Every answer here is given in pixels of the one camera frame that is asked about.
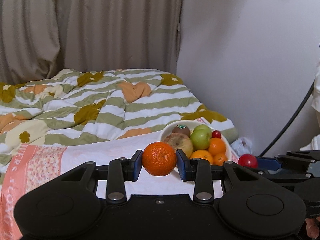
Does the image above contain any person's hand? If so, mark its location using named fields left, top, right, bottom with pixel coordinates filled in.
left=305, top=217, right=320, bottom=239

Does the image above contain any beige curtain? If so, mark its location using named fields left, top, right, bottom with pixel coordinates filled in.
left=1, top=0, right=182, bottom=84

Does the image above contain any pink floral table cloth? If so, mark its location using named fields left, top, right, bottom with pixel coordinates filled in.
left=1, top=133, right=226, bottom=239

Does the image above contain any yellow red apple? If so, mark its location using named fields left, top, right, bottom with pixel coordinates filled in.
left=163, top=133, right=194, bottom=158

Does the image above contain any cream oval cartoon dish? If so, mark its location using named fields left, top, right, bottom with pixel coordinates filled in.
left=159, top=120, right=238, bottom=165

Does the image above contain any red cherry tomato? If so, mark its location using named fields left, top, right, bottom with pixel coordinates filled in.
left=212, top=130, right=222, bottom=139
left=238, top=154, right=258, bottom=168

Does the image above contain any brown kiwi with sticker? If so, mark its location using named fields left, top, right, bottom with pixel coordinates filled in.
left=172, top=124, right=191, bottom=137

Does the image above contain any green striped floral duvet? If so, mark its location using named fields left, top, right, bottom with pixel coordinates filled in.
left=1, top=69, right=238, bottom=167

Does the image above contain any small mandarin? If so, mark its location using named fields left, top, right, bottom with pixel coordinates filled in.
left=142, top=142, right=177, bottom=177
left=213, top=153, right=228, bottom=166

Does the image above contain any large orange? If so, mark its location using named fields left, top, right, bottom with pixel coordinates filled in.
left=189, top=150, right=214, bottom=165
left=208, top=138, right=226, bottom=156

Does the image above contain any small green apple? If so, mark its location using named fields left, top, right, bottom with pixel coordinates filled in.
left=193, top=124, right=212, bottom=134

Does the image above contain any large green apple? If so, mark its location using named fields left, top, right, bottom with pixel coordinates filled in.
left=190, top=131, right=212, bottom=150

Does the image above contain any black cable by wall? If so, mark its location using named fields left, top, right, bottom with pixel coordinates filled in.
left=258, top=80, right=316, bottom=157

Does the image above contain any white cloth at right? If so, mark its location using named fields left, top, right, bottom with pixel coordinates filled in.
left=300, top=63, right=320, bottom=150

